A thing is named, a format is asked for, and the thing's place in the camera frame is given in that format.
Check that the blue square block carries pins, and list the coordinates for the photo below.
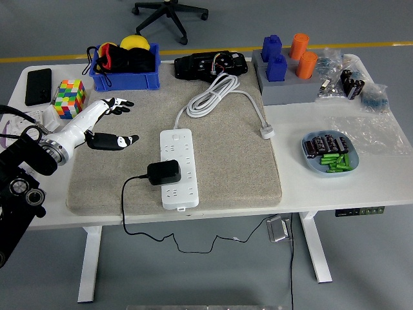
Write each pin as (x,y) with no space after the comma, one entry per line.
(271,48)
(277,69)

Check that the silver floor socket box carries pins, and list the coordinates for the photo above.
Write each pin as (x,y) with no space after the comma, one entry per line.
(277,229)

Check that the grey-brown mat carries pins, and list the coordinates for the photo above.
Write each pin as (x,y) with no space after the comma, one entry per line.
(232,168)

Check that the white table leg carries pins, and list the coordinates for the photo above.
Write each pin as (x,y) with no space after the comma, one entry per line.
(314,248)
(90,258)

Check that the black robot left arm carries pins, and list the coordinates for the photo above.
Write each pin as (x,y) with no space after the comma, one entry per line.
(19,155)

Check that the grey block holder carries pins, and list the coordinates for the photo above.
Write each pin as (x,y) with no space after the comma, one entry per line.
(288,61)
(290,92)

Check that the blue plastic bin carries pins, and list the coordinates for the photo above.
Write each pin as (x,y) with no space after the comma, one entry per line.
(129,82)

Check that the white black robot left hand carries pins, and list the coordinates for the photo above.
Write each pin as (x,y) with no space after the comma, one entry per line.
(80,121)

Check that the black table control panel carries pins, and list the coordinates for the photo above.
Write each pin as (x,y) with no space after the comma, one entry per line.
(359,211)

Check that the light blue plate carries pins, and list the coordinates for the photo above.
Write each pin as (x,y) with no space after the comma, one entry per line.
(311,164)

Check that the white wall socket panel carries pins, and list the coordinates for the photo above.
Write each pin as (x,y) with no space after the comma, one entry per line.
(17,124)
(51,117)

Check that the black office chair base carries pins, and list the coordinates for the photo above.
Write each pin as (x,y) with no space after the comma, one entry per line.
(167,13)

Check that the colourful puzzle cube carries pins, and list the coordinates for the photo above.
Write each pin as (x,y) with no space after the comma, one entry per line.
(69,98)

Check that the empty clear plastic bag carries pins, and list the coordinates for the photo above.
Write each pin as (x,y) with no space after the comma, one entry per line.
(374,134)

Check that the bag of blue resistors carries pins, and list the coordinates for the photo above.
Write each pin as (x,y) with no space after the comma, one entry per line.
(329,63)

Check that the green battery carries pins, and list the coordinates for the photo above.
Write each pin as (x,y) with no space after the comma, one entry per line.
(332,157)
(338,166)
(346,159)
(327,161)
(337,171)

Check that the orange cylinder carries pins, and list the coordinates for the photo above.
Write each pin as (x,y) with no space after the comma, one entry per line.
(299,46)
(306,66)

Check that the bag of metal parts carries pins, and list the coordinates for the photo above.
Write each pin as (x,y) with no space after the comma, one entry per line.
(330,90)

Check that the bag of blue components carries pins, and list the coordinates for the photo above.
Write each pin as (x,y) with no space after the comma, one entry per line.
(376,98)

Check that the bag of black capacitors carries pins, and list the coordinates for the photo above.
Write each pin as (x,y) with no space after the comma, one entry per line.
(353,84)

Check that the yellow ball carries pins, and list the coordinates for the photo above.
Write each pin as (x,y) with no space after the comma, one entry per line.
(134,42)

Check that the black smartphone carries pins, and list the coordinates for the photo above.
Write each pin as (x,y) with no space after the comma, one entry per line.
(38,87)

